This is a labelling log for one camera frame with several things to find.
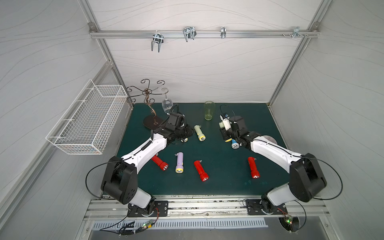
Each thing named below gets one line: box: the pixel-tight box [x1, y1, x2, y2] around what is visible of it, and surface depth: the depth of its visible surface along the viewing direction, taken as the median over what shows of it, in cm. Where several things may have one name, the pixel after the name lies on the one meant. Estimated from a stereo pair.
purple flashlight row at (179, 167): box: [174, 152, 184, 174], surface depth 88 cm
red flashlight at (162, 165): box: [151, 153, 169, 171], surface depth 88 cm
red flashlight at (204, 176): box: [194, 159, 209, 182], surface depth 86 cm
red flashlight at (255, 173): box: [248, 156, 260, 179], surface depth 86 cm
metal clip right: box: [292, 26, 304, 39], surface depth 78 cm
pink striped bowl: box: [262, 135, 278, 145], surface depth 97 cm
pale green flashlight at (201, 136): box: [194, 124, 206, 142], surface depth 103 cm
